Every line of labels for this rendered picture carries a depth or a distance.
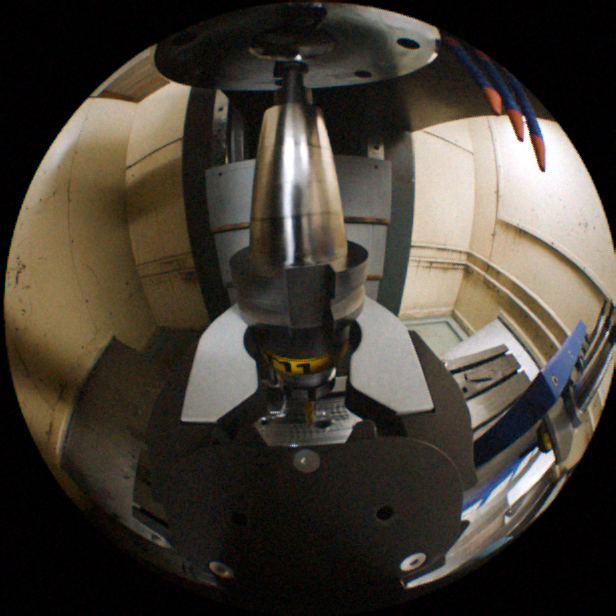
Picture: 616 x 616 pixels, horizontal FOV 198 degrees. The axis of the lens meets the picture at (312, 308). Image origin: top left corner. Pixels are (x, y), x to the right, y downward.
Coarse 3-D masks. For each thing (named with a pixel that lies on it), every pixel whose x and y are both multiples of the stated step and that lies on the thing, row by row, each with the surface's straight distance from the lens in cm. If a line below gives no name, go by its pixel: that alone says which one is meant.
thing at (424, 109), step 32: (448, 64) 32; (256, 96) 44; (320, 96) 45; (352, 96) 45; (384, 96) 44; (416, 96) 43; (448, 96) 41; (480, 96) 39; (512, 96) 36; (416, 128) 62
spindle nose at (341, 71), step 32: (192, 32) 13; (224, 32) 13; (256, 32) 13; (288, 32) 18; (320, 32) 17; (352, 32) 13; (384, 32) 13; (416, 32) 13; (160, 64) 14; (192, 64) 15; (224, 64) 15; (256, 64) 16; (320, 64) 16; (352, 64) 16; (384, 64) 16; (416, 64) 16
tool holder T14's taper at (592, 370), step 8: (600, 344) 26; (608, 344) 25; (600, 352) 25; (608, 352) 25; (592, 360) 26; (600, 360) 25; (608, 360) 25; (592, 368) 25; (600, 368) 25; (584, 376) 25; (592, 376) 25; (600, 376) 25; (576, 384) 26; (584, 384) 25; (592, 384) 25; (576, 392) 25; (584, 392) 25; (592, 392) 25; (576, 400) 25; (584, 400) 25; (584, 408) 26
